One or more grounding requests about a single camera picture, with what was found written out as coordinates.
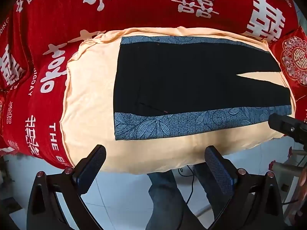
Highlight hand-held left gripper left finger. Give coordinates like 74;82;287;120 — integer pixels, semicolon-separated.
26;145;106;230

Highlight black pants with blue floral trim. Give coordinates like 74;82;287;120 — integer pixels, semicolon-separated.
113;36;294;141

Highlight red printed blanket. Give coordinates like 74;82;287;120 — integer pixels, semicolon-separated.
0;0;300;168

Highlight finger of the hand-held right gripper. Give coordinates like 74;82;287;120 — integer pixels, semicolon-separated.
268;113;307;150

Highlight peach bed sheet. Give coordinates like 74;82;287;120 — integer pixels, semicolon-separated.
60;26;297;174

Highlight red cushion with gold ornament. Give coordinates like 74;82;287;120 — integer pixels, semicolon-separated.
272;27;307;87

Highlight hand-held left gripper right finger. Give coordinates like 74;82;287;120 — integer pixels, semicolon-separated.
205;145;287;230

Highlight black cable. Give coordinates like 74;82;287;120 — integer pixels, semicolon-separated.
177;165;195;203

